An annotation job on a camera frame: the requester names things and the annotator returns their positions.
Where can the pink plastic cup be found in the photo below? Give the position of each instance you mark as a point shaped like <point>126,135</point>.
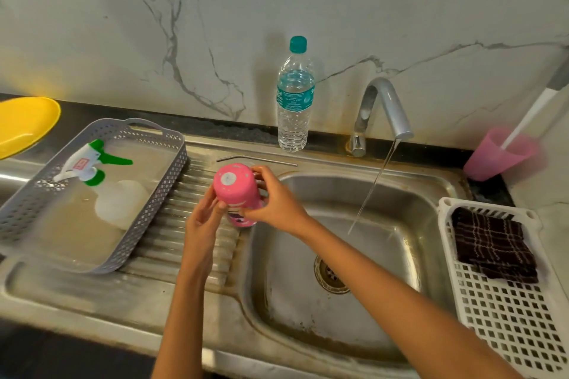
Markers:
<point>498,154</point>

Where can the person's left hand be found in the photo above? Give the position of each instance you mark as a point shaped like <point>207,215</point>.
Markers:
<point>202,227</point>

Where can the person's left thumb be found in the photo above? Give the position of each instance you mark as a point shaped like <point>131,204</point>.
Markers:
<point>220,212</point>

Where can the person's right thumb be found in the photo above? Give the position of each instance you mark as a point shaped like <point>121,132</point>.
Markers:
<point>254,213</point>

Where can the person's right middle finger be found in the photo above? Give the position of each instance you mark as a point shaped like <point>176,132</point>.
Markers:
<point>262,185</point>

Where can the chrome sink faucet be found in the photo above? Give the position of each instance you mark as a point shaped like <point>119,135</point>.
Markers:
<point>378,114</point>

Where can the stainless steel sink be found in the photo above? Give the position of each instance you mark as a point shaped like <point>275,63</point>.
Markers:
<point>284,258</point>

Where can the sink drain strainer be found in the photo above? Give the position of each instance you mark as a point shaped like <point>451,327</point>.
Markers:
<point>330,275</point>

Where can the clear plastic water bottle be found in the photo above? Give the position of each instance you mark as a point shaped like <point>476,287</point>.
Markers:
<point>295,96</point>

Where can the metal drinking straw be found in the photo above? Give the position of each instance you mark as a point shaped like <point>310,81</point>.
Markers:
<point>255,160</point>

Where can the pink water bottle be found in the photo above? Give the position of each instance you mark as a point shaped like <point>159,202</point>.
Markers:
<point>238,194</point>

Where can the person's right hand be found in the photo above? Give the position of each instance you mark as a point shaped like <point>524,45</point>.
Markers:
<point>280,205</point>

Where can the person's left forearm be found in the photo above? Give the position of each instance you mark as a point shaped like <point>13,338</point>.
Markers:
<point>182,321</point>

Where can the person's right forearm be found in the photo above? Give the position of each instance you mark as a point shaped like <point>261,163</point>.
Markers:
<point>400,307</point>

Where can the grey perforated plastic basket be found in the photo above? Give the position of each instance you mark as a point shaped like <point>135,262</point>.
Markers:
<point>89,201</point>

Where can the white perforated plastic basket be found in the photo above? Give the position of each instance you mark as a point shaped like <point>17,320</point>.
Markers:
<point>502,290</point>

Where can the dark brown checked cloth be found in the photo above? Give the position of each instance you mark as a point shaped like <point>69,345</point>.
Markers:
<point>493,243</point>

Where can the yellow plastic plate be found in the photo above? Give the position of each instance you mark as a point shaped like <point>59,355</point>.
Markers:
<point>22,123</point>

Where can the white green spray bottle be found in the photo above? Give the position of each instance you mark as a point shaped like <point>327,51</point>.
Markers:
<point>102,183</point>

